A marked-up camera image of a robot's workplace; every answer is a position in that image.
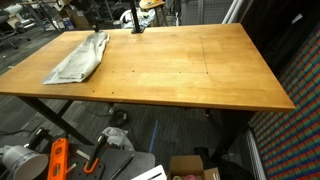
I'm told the black vertical stand pole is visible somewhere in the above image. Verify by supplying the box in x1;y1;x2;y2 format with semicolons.
129;0;145;34

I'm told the open cardboard box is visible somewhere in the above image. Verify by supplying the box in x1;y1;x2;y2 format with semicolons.
167;155;222;180

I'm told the black table leg frame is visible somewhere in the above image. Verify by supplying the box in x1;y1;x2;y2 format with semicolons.
19;96;92;145

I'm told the orange handled black clamp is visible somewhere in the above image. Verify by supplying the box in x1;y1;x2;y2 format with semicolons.
83;134;107;174

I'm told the crumpled white cloth pile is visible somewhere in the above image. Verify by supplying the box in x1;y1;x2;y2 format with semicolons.
120;9;155;29

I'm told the white bucket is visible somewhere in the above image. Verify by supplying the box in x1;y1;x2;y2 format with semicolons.
2;145;49;180

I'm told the white cloth towel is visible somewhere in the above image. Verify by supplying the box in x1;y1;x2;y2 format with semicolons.
42;31;110;85

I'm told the small round wooden side table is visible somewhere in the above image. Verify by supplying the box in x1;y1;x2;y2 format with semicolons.
139;0;166;10

